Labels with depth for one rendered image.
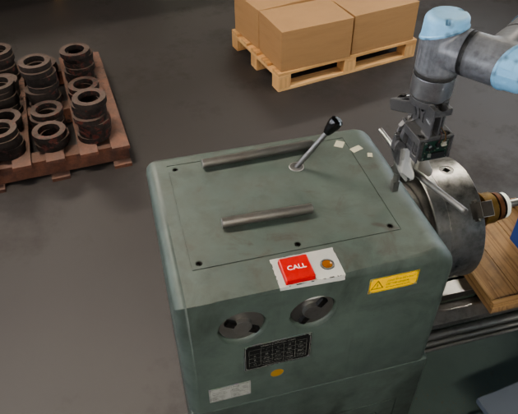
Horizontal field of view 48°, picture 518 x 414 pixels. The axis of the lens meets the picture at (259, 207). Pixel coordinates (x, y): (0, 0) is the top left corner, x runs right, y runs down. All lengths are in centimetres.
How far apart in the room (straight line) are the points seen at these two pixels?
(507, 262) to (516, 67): 91
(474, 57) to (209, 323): 67
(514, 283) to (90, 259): 199
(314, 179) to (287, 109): 258
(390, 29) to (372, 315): 333
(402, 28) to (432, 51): 347
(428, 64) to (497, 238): 92
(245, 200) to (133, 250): 174
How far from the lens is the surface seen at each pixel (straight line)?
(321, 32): 407
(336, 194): 132
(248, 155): 140
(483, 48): 101
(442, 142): 113
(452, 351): 199
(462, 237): 144
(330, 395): 153
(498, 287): 173
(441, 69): 105
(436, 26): 102
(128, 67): 452
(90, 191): 339
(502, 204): 163
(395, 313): 133
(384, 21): 437
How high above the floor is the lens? 212
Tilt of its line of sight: 42 degrees down
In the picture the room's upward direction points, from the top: straight up
